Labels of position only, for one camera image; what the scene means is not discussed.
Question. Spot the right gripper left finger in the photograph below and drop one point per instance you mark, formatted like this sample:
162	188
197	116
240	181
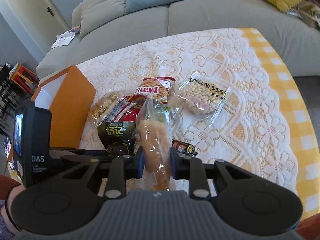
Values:
122	169

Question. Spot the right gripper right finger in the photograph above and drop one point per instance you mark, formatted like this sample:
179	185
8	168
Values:
190	169

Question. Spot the dark sausage stick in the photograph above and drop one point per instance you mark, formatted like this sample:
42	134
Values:
184	149

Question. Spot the dark green snack packet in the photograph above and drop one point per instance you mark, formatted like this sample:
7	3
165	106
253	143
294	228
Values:
116	137

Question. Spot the long bread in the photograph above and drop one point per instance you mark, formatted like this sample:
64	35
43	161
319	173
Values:
154	130

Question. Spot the red foil snack bag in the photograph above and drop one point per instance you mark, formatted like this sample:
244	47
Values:
127	108

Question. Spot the waffle cookies clear bag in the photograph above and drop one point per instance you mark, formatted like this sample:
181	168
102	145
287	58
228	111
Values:
103	107

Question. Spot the clear bag of peanuts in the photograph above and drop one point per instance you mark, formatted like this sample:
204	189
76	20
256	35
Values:
199	96

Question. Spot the white lace tablecloth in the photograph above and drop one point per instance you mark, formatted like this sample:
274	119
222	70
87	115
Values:
250	131

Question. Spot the orange cardboard box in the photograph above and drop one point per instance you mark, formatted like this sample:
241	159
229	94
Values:
68	94

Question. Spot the small red orange chips bag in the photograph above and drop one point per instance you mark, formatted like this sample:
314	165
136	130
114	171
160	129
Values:
158	87

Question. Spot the red yellow stool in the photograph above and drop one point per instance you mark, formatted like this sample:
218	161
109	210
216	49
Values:
24	78

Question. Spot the white booklet on sofa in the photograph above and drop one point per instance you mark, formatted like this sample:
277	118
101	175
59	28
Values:
66	38

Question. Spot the cream door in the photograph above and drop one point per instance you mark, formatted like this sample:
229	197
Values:
35	22

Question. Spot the grey fabric sofa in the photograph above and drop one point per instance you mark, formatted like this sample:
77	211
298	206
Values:
295	42

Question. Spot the beige cushion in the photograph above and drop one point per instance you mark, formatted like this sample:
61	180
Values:
102	5

